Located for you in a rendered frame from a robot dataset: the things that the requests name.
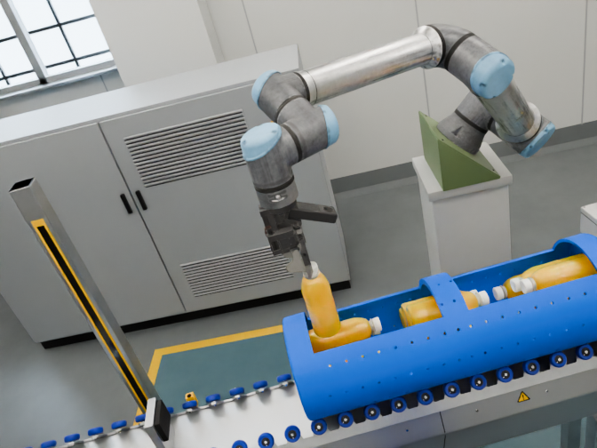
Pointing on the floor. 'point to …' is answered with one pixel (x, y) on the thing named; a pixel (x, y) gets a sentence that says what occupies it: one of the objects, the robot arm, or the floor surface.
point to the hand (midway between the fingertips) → (310, 268)
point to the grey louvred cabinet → (155, 204)
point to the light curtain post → (82, 287)
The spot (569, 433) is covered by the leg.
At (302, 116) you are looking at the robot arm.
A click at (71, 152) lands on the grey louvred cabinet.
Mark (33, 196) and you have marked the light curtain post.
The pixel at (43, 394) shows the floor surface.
